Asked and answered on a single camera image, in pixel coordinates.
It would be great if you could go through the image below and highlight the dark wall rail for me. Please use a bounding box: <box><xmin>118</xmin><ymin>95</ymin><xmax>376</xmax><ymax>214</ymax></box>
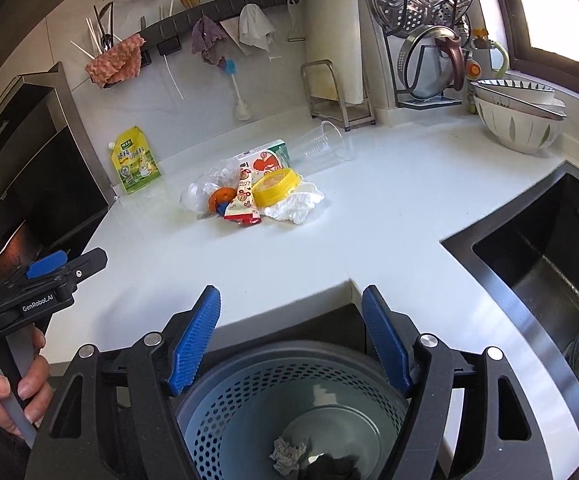
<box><xmin>137</xmin><ymin>0</ymin><xmax>297</xmax><ymax>58</ymax></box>

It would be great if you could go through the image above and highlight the black ladle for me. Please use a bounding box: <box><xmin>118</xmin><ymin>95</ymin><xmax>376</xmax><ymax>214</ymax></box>
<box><xmin>94</xmin><ymin>1</ymin><xmax>116</xmax><ymax>47</ymax></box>

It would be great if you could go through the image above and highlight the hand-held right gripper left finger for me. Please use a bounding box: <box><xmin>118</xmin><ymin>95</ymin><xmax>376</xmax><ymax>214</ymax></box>
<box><xmin>24</xmin><ymin>285</ymin><xmax>221</xmax><ymax>480</ymax></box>

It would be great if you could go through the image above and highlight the white cloth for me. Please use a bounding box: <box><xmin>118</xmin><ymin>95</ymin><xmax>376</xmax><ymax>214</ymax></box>
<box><xmin>238</xmin><ymin>3</ymin><xmax>276</xmax><ymax>53</ymax></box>

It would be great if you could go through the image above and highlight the white cutting board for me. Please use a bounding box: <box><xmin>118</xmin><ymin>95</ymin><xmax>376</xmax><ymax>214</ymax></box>
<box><xmin>303</xmin><ymin>0</ymin><xmax>370</xmax><ymax>108</ymax></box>

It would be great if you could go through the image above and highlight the blue white bottle brush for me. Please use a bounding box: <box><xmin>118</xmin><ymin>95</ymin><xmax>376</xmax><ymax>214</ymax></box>
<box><xmin>222</xmin><ymin>58</ymin><xmax>251</xmax><ymax>122</ymax></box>

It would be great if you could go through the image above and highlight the pink dishcloth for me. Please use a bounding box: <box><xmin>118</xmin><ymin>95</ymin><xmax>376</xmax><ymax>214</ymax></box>
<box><xmin>84</xmin><ymin>34</ymin><xmax>146</xmax><ymax>90</ymax></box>

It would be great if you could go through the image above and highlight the crumpled grey paper ball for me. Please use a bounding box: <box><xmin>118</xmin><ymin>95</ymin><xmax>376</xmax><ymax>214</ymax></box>
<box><xmin>270</xmin><ymin>436</ymin><xmax>307</xmax><ymax>478</ymax></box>

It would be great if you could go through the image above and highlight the black sink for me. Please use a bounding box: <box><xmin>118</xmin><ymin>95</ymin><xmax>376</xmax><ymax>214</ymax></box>
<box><xmin>440</xmin><ymin>160</ymin><xmax>579</xmax><ymax>441</ymax></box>

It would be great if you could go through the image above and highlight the blue pattern bowl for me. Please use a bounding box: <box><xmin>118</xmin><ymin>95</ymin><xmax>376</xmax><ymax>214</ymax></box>
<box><xmin>472</xmin><ymin>79</ymin><xmax>556</xmax><ymax>106</ymax></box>

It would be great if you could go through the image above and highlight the black range hood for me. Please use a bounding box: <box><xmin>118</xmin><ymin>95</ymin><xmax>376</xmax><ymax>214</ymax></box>
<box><xmin>0</xmin><ymin>62</ymin><xmax>113</xmax><ymax>281</ymax></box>

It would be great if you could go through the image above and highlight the yellow plastic lid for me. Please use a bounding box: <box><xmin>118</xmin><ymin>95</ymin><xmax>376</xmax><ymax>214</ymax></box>
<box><xmin>251</xmin><ymin>169</ymin><xmax>303</xmax><ymax>208</ymax></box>

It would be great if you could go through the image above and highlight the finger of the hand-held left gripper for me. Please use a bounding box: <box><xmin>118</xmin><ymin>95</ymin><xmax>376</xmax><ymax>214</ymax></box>
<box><xmin>52</xmin><ymin>247</ymin><xmax>109</xmax><ymax>301</ymax></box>
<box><xmin>0</xmin><ymin>249</ymin><xmax>70</xmax><ymax>291</ymax></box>

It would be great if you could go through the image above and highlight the white straw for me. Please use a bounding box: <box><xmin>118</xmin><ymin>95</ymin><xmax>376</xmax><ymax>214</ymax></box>
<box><xmin>164</xmin><ymin>55</ymin><xmax>185</xmax><ymax>101</ymax></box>

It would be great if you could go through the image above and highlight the metal board rack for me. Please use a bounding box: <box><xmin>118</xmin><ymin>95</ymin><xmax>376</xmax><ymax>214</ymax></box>
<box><xmin>300</xmin><ymin>59</ymin><xmax>376</xmax><ymax>132</ymax></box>

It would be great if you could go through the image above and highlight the clear plastic cup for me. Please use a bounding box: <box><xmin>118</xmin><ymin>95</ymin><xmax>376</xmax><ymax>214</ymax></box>
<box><xmin>289</xmin><ymin>120</ymin><xmax>355</xmax><ymax>163</ymax></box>

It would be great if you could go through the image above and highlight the green leaf pattern bowl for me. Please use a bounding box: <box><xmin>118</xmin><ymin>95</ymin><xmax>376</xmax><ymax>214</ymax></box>
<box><xmin>472</xmin><ymin>95</ymin><xmax>565</xmax><ymax>155</ymax></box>

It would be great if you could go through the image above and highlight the dark window frame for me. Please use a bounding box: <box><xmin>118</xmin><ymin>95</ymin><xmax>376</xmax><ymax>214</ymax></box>
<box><xmin>489</xmin><ymin>0</ymin><xmax>579</xmax><ymax>101</ymax></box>

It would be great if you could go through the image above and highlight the yellow green spout pouch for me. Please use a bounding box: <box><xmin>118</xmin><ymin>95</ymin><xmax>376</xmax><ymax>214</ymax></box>
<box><xmin>108</xmin><ymin>126</ymin><xmax>163</xmax><ymax>196</ymax></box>

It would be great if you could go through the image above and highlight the glass lid brown handle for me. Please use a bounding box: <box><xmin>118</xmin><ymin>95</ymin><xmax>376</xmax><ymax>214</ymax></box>
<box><xmin>402</xmin><ymin>25</ymin><xmax>465</xmax><ymax>101</ymax></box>

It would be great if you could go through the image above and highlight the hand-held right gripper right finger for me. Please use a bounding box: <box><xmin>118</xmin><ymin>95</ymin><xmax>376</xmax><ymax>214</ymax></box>
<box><xmin>361</xmin><ymin>285</ymin><xmax>555</xmax><ymax>480</ymax></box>

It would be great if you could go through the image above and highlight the white red green carton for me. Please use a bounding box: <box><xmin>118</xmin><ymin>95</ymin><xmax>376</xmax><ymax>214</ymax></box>
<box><xmin>234</xmin><ymin>139</ymin><xmax>293</xmax><ymax>176</ymax></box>

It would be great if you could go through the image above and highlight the blue perforated waste bin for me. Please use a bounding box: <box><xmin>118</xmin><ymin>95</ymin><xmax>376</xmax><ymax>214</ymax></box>
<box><xmin>174</xmin><ymin>340</ymin><xmax>413</xmax><ymax>480</ymax></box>

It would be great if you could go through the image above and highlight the clear plastic bag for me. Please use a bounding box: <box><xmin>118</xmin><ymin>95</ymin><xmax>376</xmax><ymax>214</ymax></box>
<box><xmin>180</xmin><ymin>157</ymin><xmax>243</xmax><ymax>213</ymax></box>

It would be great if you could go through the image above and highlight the person's left hand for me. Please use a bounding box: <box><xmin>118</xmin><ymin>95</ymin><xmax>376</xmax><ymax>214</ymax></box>
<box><xmin>0</xmin><ymin>327</ymin><xmax>54</xmax><ymax>438</ymax></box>

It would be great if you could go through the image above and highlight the white tissue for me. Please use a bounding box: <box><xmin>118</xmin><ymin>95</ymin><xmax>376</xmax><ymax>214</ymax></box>
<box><xmin>264</xmin><ymin>180</ymin><xmax>325</xmax><ymax>226</ymax></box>

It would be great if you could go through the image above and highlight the red white snack wrapper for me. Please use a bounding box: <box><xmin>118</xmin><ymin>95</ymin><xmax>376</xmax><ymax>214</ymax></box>
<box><xmin>223</xmin><ymin>170</ymin><xmax>263</xmax><ymax>227</ymax></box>

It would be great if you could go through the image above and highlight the purple cloth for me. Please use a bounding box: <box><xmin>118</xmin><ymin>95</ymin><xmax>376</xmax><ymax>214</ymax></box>
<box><xmin>191</xmin><ymin>16</ymin><xmax>228</xmax><ymax>67</ymax></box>

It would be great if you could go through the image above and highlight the green white kettle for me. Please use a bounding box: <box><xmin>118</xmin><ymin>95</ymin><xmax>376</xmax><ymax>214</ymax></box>
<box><xmin>464</xmin><ymin>30</ymin><xmax>510</xmax><ymax>83</ymax></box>

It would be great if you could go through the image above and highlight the white peeler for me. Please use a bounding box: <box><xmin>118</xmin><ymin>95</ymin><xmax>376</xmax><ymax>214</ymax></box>
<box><xmin>286</xmin><ymin>0</ymin><xmax>306</xmax><ymax>43</ymax></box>

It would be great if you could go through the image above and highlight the dark cloth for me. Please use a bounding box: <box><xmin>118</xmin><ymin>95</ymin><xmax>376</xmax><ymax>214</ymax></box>
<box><xmin>307</xmin><ymin>452</ymin><xmax>365</xmax><ymax>480</ymax></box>

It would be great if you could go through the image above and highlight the black dish rack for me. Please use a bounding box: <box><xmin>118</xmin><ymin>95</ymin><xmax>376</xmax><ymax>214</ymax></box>
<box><xmin>382</xmin><ymin>0</ymin><xmax>473</xmax><ymax>111</ymax></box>

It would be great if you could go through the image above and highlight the orange plastic piece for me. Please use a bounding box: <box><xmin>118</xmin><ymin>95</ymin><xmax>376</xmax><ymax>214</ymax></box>
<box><xmin>207</xmin><ymin>187</ymin><xmax>235</xmax><ymax>216</ymax></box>

